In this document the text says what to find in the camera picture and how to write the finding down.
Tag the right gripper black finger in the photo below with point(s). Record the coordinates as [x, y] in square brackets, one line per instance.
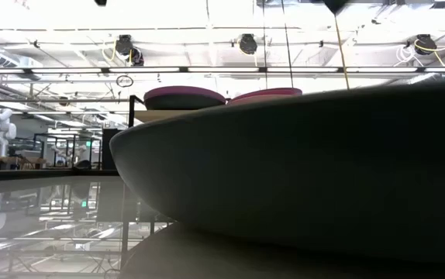
[335, 5]

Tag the pink peach plate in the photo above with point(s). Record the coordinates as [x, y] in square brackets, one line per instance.
[269, 93]

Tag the purple plate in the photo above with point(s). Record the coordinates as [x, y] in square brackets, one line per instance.
[183, 101]

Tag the small white robot arm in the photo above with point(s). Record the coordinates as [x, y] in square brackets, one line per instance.
[56, 149]

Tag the dark round ceiling device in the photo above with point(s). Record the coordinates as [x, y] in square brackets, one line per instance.
[138, 58]

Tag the long ceiling light strip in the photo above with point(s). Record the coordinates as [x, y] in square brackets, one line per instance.
[149, 69]

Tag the black cabinet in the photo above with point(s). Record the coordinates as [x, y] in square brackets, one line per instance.
[107, 139]

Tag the large dark grey plate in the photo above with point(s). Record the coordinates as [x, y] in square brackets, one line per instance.
[284, 174]

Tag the wooden workbench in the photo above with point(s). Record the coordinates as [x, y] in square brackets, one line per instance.
[13, 160]

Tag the black metal workcell frame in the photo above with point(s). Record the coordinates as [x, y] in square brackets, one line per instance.
[67, 134]

